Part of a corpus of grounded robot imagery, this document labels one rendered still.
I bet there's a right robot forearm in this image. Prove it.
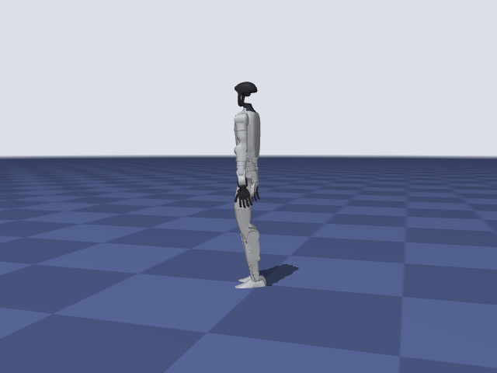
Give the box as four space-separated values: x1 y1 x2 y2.
249 157 259 170

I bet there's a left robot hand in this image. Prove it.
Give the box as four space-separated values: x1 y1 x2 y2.
235 177 252 208

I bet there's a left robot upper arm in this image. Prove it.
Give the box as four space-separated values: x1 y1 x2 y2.
234 113 249 155

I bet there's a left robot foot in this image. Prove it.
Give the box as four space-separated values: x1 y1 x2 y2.
235 278 266 288

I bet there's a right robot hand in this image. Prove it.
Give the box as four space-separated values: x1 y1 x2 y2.
252 187 260 202

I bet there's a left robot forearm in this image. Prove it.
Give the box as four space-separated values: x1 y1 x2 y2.
235 145 248 186

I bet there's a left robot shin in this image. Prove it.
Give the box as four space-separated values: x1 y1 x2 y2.
242 231 260 282

